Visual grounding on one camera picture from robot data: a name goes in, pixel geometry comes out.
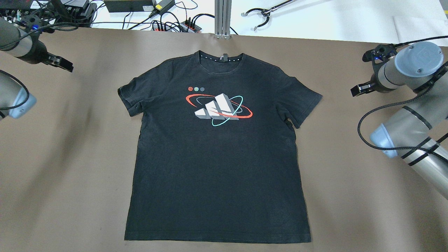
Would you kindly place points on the red black usb hub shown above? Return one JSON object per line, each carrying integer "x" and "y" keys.
{"x": 182, "y": 27}

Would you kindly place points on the grabber reacher tool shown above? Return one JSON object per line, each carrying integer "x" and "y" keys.
{"x": 266, "y": 12}

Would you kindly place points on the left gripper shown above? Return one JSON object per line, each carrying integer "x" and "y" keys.
{"x": 37, "y": 55}

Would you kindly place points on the aluminium frame post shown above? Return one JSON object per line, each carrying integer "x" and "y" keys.
{"x": 222, "y": 19}

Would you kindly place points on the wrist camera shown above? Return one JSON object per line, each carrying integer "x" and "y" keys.
{"x": 381, "y": 54}
{"x": 32, "y": 22}

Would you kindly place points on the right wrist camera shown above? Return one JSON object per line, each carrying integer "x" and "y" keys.
{"x": 381, "y": 54}

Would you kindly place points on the black power adapter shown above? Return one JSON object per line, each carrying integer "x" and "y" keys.
{"x": 162, "y": 7}

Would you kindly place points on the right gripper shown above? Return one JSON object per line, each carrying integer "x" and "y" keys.
{"x": 380, "y": 86}

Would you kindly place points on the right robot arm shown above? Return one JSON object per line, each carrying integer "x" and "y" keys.
{"x": 421, "y": 67}

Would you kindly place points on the black flat box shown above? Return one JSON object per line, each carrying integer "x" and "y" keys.
{"x": 121, "y": 6}

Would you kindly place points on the black graphic t-shirt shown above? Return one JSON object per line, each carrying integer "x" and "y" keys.
{"x": 216, "y": 159}

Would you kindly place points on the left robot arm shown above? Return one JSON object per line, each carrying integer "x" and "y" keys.
{"x": 21, "y": 40}

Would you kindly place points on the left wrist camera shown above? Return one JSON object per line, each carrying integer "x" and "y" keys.
{"x": 32, "y": 22}

